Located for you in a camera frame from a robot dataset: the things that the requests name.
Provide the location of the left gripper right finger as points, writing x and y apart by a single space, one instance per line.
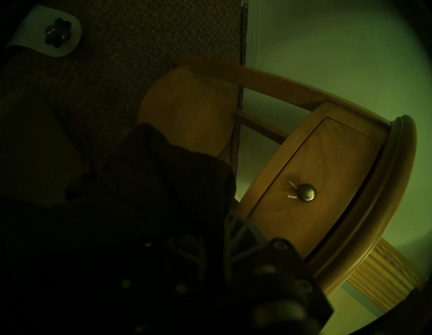
276 280

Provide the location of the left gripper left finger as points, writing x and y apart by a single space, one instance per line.
168 266

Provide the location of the black jacket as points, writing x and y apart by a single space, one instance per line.
152 185

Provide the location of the metal drawer knob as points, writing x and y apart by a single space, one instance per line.
306 192

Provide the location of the round wooden side table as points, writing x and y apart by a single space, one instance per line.
320 162

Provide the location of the black star knob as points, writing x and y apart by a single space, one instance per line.
58 32

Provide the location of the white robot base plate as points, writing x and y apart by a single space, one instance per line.
27 30

